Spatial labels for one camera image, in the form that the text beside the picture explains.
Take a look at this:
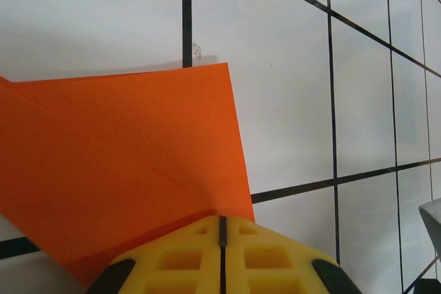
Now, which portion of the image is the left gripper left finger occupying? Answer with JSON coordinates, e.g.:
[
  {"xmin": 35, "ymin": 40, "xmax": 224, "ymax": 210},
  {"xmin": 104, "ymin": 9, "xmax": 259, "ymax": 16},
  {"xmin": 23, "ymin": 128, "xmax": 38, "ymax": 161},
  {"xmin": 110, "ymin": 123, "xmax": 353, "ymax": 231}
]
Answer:
[{"xmin": 85, "ymin": 216, "xmax": 222, "ymax": 294}]

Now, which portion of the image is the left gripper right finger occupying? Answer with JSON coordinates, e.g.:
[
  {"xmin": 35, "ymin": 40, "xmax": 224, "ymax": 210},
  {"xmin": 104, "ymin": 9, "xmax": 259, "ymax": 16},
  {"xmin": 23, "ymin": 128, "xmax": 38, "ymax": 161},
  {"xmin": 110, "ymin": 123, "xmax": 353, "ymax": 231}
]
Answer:
[{"xmin": 225, "ymin": 216, "xmax": 363, "ymax": 294}]

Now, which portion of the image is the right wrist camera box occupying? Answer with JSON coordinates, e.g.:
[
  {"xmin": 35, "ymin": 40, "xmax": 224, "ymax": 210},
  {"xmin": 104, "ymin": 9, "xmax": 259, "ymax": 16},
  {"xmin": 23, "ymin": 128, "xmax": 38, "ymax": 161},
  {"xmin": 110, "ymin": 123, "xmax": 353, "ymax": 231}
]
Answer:
[{"xmin": 418, "ymin": 197, "xmax": 441, "ymax": 269}]

